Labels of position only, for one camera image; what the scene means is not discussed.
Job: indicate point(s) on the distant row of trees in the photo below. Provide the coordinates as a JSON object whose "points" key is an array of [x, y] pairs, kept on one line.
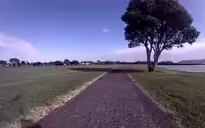
{"points": [[66, 62]]}

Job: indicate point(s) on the dark asphalt path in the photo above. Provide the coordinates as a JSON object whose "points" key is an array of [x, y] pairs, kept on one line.
{"points": [[110, 103]]}

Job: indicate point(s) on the pale path edge strip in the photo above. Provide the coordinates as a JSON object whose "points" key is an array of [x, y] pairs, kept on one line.
{"points": [[66, 97]]}

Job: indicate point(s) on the large dark tree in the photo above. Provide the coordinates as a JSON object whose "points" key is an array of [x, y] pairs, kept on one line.
{"points": [[156, 20]]}

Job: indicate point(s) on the green grass field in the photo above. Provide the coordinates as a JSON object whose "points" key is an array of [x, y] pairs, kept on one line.
{"points": [[30, 86], [180, 93]]}

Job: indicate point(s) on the pale water surface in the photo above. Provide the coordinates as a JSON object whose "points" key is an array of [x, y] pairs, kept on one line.
{"points": [[196, 68]]}

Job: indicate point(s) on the distant hill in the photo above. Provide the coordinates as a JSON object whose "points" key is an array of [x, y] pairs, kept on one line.
{"points": [[203, 61]]}

